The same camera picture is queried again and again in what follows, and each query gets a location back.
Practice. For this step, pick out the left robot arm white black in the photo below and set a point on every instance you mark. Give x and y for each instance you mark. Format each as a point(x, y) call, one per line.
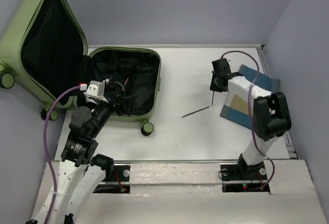
point(80, 169)

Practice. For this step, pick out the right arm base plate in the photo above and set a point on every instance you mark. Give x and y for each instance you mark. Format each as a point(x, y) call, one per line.
point(233, 182)

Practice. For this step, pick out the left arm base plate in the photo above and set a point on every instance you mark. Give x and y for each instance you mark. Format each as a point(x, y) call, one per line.
point(117, 183)

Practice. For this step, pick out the green open suitcase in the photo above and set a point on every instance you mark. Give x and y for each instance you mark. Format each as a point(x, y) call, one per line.
point(45, 49)

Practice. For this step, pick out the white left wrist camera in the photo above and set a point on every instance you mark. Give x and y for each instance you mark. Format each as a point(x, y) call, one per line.
point(95, 90)

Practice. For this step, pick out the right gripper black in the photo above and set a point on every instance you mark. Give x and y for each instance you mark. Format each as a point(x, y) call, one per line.
point(213, 87)

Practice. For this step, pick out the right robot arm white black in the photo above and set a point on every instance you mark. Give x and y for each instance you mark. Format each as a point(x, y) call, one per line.
point(268, 115)

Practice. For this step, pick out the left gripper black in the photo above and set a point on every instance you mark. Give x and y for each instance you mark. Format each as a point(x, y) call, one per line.
point(120, 109)

